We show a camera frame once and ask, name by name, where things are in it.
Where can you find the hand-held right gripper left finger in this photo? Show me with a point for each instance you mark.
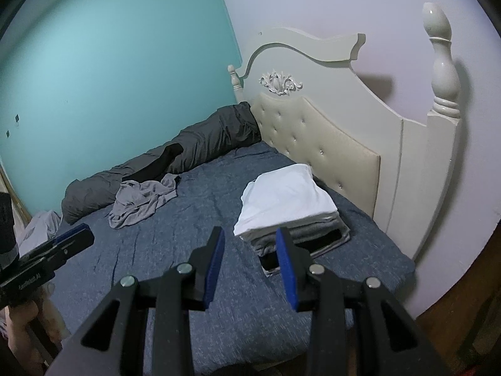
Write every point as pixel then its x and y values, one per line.
pixel 215 266

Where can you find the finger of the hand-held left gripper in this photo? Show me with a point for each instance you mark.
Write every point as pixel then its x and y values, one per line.
pixel 72 241

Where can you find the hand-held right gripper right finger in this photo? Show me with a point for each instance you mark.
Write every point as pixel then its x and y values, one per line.
pixel 287 270

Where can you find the white polo shirt black trim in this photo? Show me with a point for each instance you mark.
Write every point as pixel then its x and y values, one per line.
pixel 285 199

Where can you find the stack of folded clothes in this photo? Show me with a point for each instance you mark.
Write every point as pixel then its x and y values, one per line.
pixel 328 243

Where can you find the person's left hand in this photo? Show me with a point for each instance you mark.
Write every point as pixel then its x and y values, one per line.
pixel 23 333

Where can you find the light grey sheet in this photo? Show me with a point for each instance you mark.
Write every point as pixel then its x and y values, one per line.
pixel 41 231

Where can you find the light grey folded garment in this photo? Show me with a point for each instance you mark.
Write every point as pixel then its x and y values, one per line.
pixel 313 233

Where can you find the blue patterned bed cover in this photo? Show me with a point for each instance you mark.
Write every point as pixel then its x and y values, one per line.
pixel 219 203

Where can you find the crumpled grey shirt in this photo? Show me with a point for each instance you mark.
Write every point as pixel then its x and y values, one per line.
pixel 141 199

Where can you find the black cloth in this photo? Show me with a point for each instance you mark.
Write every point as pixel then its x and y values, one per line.
pixel 156 162

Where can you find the dark grey duvet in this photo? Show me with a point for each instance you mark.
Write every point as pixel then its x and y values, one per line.
pixel 219 133

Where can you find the cream tufted headboard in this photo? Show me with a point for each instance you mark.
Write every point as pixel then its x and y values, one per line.
pixel 336 145

